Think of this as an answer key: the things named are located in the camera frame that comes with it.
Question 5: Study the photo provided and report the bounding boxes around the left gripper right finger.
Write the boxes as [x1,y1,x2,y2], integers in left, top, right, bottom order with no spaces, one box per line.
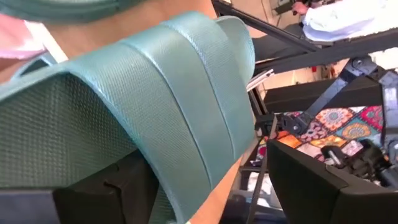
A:
[267,139,398,224]

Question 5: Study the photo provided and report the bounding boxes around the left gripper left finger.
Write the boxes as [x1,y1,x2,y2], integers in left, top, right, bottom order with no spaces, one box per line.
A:
[0,152,160,224]

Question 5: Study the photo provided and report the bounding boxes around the green rubber slide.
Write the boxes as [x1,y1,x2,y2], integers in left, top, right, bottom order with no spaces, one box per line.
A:
[0,11,256,224]
[0,0,146,24]

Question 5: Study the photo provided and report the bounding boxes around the pink rubber slide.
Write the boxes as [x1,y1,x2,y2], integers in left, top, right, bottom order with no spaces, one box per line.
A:
[0,14,47,60]

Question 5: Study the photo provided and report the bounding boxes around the colourful patterned rug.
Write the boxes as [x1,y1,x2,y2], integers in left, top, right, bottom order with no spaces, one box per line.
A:
[254,105,385,162]

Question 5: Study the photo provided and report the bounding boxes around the black flat panel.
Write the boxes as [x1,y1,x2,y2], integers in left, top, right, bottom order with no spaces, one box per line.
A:
[264,77,383,113]

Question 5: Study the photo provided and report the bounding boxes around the person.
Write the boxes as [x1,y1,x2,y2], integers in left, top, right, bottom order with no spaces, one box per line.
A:
[292,0,398,43]

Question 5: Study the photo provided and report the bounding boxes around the person's hand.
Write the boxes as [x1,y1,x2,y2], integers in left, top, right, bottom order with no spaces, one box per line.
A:
[292,1,309,16]

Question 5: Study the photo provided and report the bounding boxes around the black aluminium table frame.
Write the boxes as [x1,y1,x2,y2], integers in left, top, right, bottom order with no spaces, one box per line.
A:
[211,0,398,75]

